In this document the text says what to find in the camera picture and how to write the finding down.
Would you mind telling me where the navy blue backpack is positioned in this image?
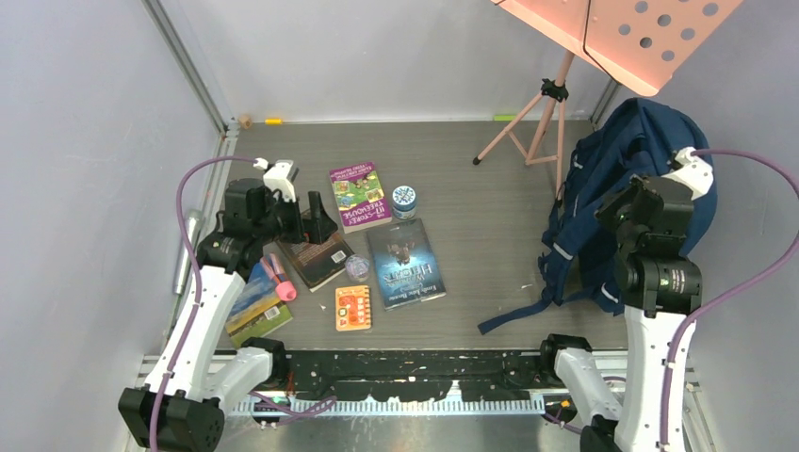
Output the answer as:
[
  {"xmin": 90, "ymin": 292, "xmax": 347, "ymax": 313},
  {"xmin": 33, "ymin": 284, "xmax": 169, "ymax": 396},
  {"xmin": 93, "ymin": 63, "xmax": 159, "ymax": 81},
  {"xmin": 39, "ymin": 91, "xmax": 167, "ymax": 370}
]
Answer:
[{"xmin": 478, "ymin": 98, "xmax": 709, "ymax": 334}]

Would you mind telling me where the purple treehouse book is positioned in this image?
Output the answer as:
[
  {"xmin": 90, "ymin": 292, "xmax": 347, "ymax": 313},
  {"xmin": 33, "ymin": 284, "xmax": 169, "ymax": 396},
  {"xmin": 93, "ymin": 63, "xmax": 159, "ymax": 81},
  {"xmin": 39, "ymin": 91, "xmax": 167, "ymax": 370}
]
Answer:
[{"xmin": 329, "ymin": 162, "xmax": 392, "ymax": 234}]

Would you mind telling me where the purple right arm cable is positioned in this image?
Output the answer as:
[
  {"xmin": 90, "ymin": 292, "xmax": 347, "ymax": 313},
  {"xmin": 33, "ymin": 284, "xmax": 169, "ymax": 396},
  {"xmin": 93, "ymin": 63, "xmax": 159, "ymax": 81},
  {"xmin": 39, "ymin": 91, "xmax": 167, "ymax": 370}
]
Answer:
[{"xmin": 659, "ymin": 147, "xmax": 799, "ymax": 449}]

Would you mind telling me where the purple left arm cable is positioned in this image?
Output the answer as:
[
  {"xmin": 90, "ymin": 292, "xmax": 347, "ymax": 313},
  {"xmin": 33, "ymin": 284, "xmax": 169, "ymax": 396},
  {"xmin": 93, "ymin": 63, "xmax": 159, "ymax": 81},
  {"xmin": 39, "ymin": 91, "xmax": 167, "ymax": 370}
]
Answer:
[{"xmin": 147, "ymin": 155, "xmax": 338, "ymax": 452}]

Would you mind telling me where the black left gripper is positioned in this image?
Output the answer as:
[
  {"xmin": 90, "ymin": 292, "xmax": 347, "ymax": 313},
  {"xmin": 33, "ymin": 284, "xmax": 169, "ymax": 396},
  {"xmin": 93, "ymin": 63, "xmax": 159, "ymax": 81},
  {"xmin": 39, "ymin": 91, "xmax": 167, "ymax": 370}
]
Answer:
[{"xmin": 254, "ymin": 188, "xmax": 336, "ymax": 246}]

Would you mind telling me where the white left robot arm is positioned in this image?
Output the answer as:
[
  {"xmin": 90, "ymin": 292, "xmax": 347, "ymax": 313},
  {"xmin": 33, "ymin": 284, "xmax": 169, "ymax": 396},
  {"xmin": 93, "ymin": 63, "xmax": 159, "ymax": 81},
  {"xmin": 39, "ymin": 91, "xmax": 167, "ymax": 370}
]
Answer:
[{"xmin": 118, "ymin": 178, "xmax": 337, "ymax": 451}]

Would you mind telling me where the blue Wuthering Heights book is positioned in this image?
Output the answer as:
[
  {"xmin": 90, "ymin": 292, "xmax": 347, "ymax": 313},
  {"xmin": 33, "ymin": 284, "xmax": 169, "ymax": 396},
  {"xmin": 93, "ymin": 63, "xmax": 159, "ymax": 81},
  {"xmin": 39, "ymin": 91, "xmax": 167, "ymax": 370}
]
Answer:
[{"xmin": 367, "ymin": 218, "xmax": 447, "ymax": 311}]

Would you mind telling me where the orange spiral notepad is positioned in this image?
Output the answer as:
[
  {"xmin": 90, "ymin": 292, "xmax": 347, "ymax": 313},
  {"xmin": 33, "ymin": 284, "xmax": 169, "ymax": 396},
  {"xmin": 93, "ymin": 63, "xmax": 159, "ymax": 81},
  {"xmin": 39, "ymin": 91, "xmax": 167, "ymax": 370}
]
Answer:
[{"xmin": 334, "ymin": 285, "xmax": 372, "ymax": 332}]

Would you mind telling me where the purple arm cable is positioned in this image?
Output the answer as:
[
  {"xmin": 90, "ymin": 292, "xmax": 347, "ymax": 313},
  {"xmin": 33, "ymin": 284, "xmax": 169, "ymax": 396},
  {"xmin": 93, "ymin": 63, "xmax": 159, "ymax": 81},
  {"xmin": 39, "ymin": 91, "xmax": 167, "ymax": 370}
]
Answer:
[
  {"xmin": 147, "ymin": 155, "xmax": 338, "ymax": 452},
  {"xmin": 659, "ymin": 147, "xmax": 799, "ymax": 449}
]

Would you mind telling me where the silver metal cylinder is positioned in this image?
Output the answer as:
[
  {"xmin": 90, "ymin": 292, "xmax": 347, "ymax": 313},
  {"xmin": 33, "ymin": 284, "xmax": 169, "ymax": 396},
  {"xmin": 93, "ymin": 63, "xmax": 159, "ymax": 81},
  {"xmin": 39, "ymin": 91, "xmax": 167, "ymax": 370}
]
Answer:
[{"xmin": 172, "ymin": 209, "xmax": 204, "ymax": 296}]

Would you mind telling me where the blue white round jar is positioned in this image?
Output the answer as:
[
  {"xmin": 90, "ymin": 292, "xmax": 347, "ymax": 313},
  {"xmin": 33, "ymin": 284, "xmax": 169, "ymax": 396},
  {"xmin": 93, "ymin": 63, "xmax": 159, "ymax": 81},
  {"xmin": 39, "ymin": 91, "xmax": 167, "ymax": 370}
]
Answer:
[{"xmin": 392, "ymin": 186, "xmax": 417, "ymax": 220}]

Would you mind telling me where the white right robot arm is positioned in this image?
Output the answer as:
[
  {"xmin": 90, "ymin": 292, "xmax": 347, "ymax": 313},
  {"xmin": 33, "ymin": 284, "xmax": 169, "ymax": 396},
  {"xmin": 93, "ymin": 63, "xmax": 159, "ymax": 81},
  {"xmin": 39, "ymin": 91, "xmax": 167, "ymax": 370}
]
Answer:
[{"xmin": 537, "ymin": 177, "xmax": 702, "ymax": 451}]

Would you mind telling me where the pink music stand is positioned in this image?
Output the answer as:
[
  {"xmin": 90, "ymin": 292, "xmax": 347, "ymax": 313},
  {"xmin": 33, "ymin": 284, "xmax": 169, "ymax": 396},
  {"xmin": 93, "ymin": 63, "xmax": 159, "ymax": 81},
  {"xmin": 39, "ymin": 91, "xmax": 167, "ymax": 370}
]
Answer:
[{"xmin": 472, "ymin": 0, "xmax": 739, "ymax": 186}]

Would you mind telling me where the landscape cover book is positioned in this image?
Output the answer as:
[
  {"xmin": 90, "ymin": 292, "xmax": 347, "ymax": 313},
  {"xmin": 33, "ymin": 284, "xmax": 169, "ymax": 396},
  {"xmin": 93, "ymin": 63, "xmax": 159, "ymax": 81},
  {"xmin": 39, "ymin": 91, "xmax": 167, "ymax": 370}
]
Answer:
[{"xmin": 224, "ymin": 264, "xmax": 294, "ymax": 348}]

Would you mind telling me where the small wooden block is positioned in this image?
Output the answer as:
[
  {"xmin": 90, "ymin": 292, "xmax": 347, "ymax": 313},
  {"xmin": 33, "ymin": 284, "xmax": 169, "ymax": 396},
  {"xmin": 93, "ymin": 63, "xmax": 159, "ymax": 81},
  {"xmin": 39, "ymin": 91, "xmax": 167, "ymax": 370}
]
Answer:
[{"xmin": 238, "ymin": 115, "xmax": 253, "ymax": 129}]

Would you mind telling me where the pink highlighter marker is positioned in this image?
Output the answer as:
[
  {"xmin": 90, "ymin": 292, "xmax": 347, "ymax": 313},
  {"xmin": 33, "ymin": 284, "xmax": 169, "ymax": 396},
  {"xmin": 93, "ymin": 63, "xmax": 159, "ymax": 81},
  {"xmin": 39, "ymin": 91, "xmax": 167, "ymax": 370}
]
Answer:
[{"xmin": 260, "ymin": 253, "xmax": 297, "ymax": 302}]

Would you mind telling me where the dark brown book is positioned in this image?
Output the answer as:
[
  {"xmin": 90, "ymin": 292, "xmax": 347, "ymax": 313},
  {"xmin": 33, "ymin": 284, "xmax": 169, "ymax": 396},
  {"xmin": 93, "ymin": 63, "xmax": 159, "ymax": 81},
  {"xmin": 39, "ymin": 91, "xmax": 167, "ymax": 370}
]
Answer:
[{"xmin": 277, "ymin": 232, "xmax": 354, "ymax": 292}]

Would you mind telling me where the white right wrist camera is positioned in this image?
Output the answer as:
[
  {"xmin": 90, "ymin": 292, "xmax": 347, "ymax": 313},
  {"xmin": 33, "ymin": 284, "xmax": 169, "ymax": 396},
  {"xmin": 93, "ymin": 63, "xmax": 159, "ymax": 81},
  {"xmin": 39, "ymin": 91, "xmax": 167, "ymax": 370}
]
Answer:
[{"xmin": 664, "ymin": 147, "xmax": 714, "ymax": 201}]

